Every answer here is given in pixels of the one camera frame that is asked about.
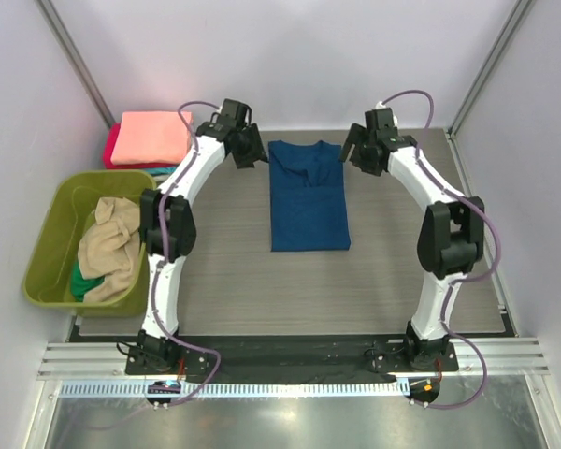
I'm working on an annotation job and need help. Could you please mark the blue mickey t shirt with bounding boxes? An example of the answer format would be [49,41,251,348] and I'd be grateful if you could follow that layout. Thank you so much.
[268,140,351,252]

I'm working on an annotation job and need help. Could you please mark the olive green plastic bin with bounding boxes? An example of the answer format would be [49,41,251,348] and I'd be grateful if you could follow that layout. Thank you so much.
[22,170,156,317]

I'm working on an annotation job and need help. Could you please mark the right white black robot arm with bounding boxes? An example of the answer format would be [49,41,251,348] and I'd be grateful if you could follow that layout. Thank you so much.
[340,105,484,370]

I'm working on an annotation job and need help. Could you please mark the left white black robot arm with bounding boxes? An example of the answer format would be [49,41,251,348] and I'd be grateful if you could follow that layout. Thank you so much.
[127,99,268,372]

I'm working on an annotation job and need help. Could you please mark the folded salmon pink t shirt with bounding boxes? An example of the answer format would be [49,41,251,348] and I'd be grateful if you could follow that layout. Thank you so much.
[110,111,193,166]

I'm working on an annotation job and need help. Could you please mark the folded teal t shirt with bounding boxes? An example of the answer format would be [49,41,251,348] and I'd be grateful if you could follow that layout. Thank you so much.
[144,166,177,176]

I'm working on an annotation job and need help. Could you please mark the folded magenta t shirt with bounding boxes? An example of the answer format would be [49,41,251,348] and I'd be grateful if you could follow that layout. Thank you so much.
[102,123,121,169]

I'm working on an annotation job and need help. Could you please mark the beige t shirt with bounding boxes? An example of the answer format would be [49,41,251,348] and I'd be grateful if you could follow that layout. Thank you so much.
[77,197,140,304]

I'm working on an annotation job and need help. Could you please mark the green t shirt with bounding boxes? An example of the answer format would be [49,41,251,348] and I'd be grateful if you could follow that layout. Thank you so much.
[70,261,104,302]

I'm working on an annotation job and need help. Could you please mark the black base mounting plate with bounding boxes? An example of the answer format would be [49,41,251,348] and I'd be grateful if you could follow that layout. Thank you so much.
[126,332,459,381]

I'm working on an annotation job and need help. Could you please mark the right aluminium frame post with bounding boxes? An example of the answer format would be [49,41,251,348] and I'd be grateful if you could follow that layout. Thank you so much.
[448,0,535,138]

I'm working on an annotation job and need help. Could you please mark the aluminium frame post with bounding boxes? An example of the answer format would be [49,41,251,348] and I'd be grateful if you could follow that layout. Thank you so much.
[35,0,115,127]
[448,0,535,138]

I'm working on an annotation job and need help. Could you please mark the left aluminium frame post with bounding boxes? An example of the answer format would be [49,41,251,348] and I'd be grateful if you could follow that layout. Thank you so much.
[35,0,115,127]

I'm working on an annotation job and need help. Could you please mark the white slotted cable duct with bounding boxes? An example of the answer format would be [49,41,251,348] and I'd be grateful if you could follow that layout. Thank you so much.
[59,379,410,400]

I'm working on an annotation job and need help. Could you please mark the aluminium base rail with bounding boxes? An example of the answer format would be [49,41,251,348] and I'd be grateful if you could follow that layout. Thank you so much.
[36,338,550,381]

